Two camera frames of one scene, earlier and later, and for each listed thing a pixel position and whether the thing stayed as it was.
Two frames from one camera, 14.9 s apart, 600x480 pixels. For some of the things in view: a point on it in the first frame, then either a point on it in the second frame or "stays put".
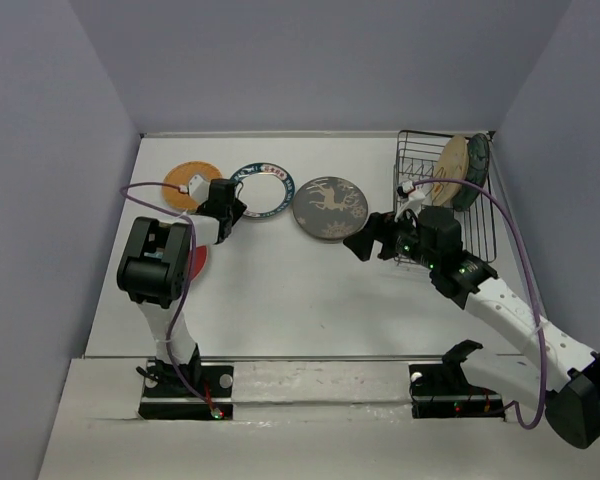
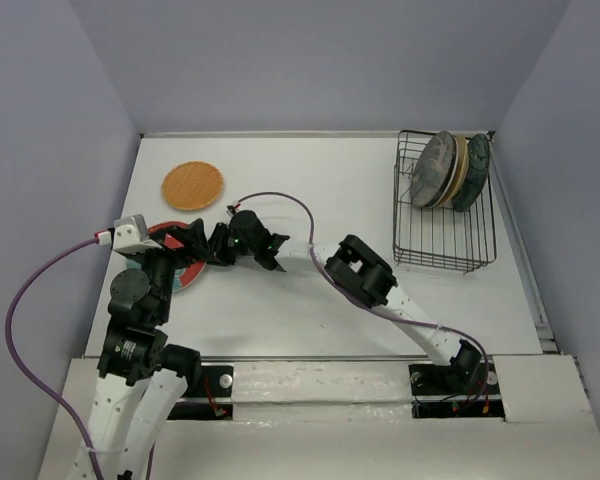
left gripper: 237,208 -> 195,239
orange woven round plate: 180,175 stays put
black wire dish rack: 416,158 stays put
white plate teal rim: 266,189 -> 450,177
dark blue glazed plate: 478,162 stays put
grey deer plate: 329,207 -> 434,169
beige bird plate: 452,163 stays put
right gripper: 361,243 -> 217,240
